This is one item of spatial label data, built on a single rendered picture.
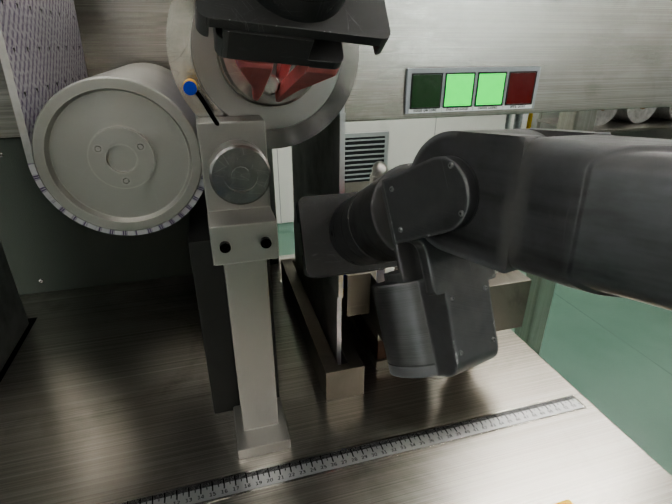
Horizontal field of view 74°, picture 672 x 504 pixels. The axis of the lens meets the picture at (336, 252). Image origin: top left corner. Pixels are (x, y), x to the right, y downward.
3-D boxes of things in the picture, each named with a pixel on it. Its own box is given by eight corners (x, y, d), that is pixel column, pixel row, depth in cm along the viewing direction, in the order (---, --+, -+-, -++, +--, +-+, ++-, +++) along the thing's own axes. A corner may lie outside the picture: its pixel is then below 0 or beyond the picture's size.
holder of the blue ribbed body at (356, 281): (347, 316, 48) (347, 276, 46) (302, 236, 68) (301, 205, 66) (374, 312, 49) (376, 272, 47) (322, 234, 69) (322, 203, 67)
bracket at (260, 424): (239, 465, 42) (195, 131, 29) (234, 415, 47) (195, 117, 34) (292, 452, 43) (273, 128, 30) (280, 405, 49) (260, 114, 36)
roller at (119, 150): (55, 239, 36) (8, 78, 30) (109, 163, 58) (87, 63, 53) (210, 223, 39) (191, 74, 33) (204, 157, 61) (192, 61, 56)
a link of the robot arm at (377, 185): (456, 152, 26) (367, 166, 25) (481, 265, 26) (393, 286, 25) (409, 179, 33) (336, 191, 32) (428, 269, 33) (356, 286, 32)
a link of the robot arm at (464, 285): (570, 138, 24) (459, 145, 19) (618, 351, 23) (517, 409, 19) (419, 193, 34) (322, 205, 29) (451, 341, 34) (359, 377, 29)
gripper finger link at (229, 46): (311, 136, 33) (353, 45, 24) (210, 132, 30) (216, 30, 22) (301, 58, 34) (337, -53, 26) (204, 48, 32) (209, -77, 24)
